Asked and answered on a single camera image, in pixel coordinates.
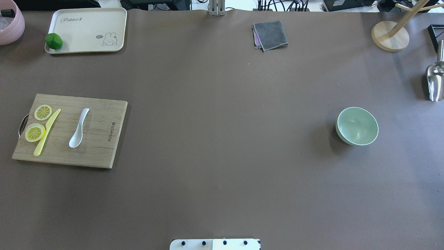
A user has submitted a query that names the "lemon slice far side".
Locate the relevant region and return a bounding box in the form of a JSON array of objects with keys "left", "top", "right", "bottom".
[{"left": 34, "top": 105, "right": 53, "bottom": 121}]

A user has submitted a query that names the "green ceramic bowl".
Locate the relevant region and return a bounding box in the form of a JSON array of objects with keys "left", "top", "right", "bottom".
[{"left": 335, "top": 107, "right": 379, "bottom": 146}]

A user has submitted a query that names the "yellow plastic knife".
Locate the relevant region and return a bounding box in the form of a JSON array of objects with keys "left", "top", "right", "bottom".
[{"left": 33, "top": 109, "right": 61, "bottom": 157}]

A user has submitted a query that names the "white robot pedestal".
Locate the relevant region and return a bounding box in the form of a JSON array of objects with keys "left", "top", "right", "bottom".
[{"left": 169, "top": 238, "right": 261, "bottom": 250}]

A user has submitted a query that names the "pink bowl with ice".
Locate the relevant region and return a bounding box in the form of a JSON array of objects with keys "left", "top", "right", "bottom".
[{"left": 0, "top": 0, "right": 25, "bottom": 46}]

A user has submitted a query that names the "green lime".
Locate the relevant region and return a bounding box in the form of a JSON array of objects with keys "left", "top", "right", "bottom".
[{"left": 45, "top": 33, "right": 63, "bottom": 50}]

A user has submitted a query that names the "black wine glass rack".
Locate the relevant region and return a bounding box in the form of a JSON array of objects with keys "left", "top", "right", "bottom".
[{"left": 427, "top": 24, "right": 444, "bottom": 52}]

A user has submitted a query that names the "grey folded cloth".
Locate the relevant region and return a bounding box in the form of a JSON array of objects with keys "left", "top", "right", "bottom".
[{"left": 252, "top": 20, "right": 289, "bottom": 52}]

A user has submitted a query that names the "aluminium frame post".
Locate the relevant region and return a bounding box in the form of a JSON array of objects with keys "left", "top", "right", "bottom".
[{"left": 208, "top": 0, "right": 226, "bottom": 16}]

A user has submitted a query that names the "cream rabbit tray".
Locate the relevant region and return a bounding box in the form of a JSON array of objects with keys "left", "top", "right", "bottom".
[{"left": 45, "top": 7, "right": 127, "bottom": 54}]

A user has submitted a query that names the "wooden mug tree stand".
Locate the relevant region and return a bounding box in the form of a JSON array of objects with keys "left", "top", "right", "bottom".
[{"left": 371, "top": 0, "right": 444, "bottom": 52}]

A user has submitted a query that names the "steel scoop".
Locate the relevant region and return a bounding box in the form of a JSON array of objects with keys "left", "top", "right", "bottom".
[{"left": 426, "top": 41, "right": 444, "bottom": 102}]

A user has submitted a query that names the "white plastic spoon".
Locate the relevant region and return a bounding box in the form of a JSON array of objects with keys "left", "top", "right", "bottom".
[{"left": 68, "top": 108, "right": 90, "bottom": 148}]

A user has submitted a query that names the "lemon slice near handle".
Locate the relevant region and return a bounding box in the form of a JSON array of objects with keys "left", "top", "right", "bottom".
[{"left": 24, "top": 123, "right": 46, "bottom": 142}]

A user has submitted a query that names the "bamboo cutting board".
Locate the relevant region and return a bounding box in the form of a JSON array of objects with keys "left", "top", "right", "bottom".
[{"left": 12, "top": 94, "right": 128, "bottom": 169}]

